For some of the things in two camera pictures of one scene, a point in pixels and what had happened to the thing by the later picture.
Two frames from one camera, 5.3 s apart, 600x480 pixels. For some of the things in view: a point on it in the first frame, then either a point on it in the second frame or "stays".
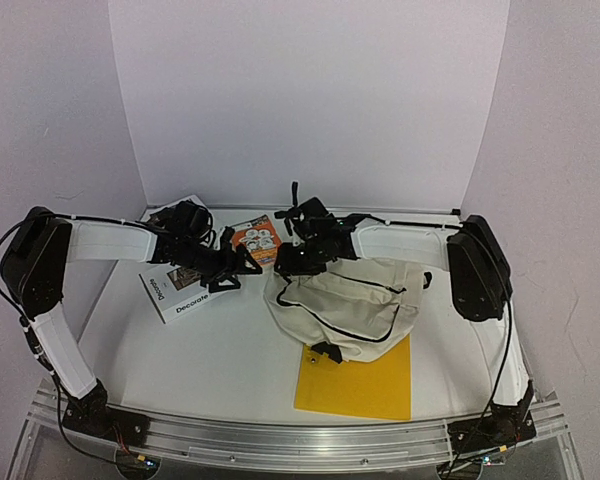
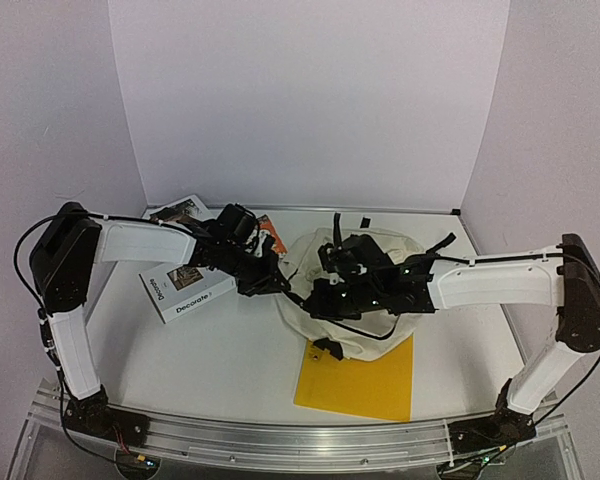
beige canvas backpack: [367, 307] stays
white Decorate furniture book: [173, 288] stays
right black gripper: [290, 256] → [327, 298]
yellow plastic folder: [378, 388] stays
